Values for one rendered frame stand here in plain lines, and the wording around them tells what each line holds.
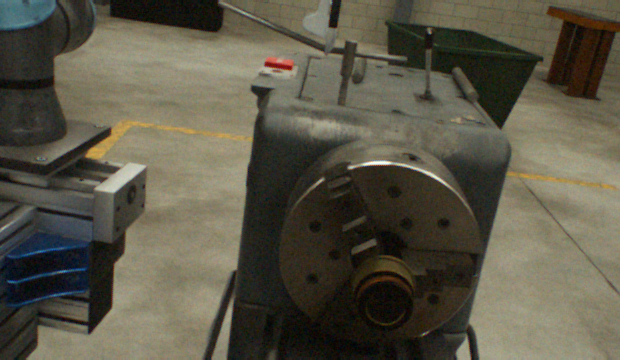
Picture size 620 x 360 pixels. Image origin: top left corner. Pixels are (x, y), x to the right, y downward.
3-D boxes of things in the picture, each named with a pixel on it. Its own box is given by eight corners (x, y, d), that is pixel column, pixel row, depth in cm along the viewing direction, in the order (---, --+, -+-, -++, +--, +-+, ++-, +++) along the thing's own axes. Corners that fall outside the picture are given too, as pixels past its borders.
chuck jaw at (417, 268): (399, 236, 102) (475, 241, 102) (396, 264, 104) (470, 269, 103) (405, 270, 92) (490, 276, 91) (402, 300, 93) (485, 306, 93)
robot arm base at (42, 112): (-61, 135, 100) (-65, 70, 96) (-1, 111, 114) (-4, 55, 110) (35, 152, 99) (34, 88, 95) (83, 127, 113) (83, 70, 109)
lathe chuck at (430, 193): (260, 283, 113) (317, 118, 102) (429, 336, 115) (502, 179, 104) (254, 311, 104) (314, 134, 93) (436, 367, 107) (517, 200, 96)
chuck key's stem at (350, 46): (347, 103, 117) (357, 40, 113) (347, 107, 115) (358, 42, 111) (335, 102, 117) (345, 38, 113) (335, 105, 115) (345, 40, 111)
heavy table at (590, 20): (529, 72, 1008) (547, 5, 973) (557, 75, 1011) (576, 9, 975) (567, 96, 858) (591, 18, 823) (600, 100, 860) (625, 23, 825)
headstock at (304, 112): (259, 187, 177) (275, 46, 164) (429, 212, 178) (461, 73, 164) (221, 301, 122) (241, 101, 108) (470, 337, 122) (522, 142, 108)
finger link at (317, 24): (299, 50, 112) (306, -5, 109) (332, 55, 112) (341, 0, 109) (297, 52, 109) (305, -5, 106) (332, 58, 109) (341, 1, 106)
